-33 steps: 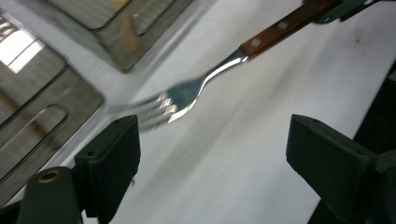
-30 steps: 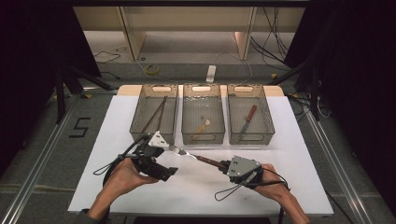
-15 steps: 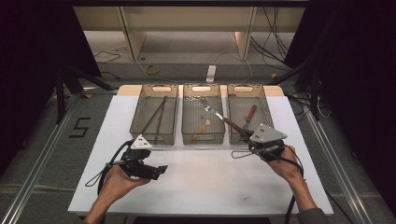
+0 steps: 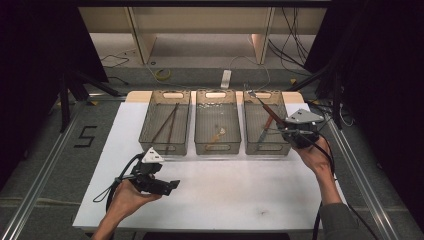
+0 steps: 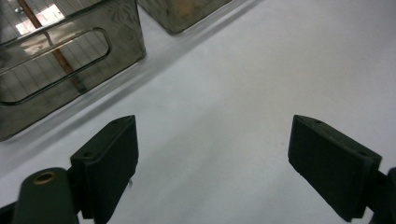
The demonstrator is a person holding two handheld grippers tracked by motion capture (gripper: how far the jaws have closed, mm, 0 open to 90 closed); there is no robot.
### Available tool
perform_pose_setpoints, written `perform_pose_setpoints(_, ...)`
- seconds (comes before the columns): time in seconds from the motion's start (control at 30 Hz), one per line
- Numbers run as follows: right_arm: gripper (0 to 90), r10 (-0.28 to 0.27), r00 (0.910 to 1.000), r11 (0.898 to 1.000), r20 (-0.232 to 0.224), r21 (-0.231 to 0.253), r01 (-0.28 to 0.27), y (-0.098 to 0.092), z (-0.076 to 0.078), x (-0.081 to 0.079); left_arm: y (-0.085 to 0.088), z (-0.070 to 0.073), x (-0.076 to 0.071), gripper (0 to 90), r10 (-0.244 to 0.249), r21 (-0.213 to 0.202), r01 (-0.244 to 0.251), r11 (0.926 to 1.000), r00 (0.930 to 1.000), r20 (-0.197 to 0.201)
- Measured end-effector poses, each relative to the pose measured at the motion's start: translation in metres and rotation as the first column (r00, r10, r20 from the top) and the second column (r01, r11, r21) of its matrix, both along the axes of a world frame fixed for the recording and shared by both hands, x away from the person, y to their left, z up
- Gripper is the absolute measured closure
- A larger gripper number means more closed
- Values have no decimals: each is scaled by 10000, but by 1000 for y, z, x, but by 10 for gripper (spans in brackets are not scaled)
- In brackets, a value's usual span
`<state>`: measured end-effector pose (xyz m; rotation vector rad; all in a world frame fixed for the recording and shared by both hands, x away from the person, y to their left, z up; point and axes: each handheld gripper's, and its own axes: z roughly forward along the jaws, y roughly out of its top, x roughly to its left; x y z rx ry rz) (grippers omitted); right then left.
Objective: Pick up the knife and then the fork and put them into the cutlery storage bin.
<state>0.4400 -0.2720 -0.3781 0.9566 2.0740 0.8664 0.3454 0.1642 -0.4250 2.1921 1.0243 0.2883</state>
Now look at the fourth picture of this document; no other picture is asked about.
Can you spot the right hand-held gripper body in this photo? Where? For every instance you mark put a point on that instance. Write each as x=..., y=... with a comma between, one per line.
x=301, y=131

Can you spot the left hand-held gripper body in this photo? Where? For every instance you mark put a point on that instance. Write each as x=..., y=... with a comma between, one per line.
x=150, y=185

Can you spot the translucent grey plastic bin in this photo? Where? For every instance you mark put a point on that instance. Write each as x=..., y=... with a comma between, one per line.
x=156, y=116
x=217, y=113
x=256, y=120

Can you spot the person's left hand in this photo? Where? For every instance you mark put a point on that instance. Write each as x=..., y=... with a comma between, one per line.
x=128, y=201

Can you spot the person's right hand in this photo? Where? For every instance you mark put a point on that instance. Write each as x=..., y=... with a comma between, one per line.
x=318, y=158

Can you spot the black metal stand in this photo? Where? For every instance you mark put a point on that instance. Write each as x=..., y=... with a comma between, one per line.
x=64, y=100
x=337, y=100

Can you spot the white table board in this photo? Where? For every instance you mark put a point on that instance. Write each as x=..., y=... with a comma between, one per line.
x=233, y=200

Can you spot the white power strip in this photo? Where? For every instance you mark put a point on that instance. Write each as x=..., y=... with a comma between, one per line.
x=226, y=79

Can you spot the yellow tape roll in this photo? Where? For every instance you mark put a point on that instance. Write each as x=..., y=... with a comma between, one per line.
x=158, y=77

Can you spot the black curtain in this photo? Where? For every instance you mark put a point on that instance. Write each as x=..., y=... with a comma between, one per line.
x=33, y=50
x=383, y=66

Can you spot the beige shelf unit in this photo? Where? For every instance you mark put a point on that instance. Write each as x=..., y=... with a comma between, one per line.
x=200, y=20

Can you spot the aluminium floor rail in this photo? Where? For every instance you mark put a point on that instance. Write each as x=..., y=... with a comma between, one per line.
x=43, y=173
x=361, y=180

